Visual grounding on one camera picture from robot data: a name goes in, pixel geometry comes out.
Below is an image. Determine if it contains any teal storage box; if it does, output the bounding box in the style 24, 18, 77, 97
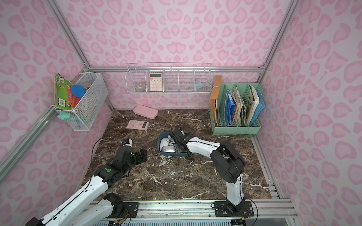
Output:
156, 132, 190, 157

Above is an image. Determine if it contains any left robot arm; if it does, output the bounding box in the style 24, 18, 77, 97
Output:
26, 145, 148, 226

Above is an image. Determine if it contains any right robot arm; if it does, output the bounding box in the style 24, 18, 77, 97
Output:
166, 128, 247, 211

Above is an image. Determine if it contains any white mouse in box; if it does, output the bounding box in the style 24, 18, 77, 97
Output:
160, 140, 176, 153

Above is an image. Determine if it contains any pink calculator on table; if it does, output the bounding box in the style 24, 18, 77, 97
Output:
126, 120, 149, 131

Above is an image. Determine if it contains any pink pencil case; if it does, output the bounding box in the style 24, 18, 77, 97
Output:
133, 105, 158, 119

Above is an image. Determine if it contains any pink calculator in shelf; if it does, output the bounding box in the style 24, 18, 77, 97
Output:
149, 72, 163, 92

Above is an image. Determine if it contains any green file organizer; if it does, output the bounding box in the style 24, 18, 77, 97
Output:
209, 83, 263, 135

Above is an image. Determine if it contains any white mesh side basket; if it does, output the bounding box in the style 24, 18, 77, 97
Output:
55, 72, 108, 131

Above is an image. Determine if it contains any brown folder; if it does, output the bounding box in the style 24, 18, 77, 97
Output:
210, 75, 222, 127

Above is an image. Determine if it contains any mint green clip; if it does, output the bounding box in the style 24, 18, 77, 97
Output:
58, 111, 71, 120

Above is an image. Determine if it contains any white papers stack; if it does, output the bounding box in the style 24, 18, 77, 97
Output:
246, 85, 260, 125

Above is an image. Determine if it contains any blue round lid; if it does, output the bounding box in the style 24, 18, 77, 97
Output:
71, 85, 86, 98

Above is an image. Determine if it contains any light blue folder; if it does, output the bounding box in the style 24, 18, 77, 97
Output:
249, 97, 265, 125

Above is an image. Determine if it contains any green packaged item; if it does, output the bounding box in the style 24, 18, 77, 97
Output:
54, 74, 73, 110

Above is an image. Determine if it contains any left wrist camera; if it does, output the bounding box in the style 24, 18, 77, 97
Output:
122, 139, 133, 147

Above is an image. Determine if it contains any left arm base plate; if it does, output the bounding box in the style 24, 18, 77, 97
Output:
106, 202, 140, 219

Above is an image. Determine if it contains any white wire wall shelf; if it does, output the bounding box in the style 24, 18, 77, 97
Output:
125, 63, 213, 94

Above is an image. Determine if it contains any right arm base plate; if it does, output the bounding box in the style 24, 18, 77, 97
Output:
211, 200, 255, 218

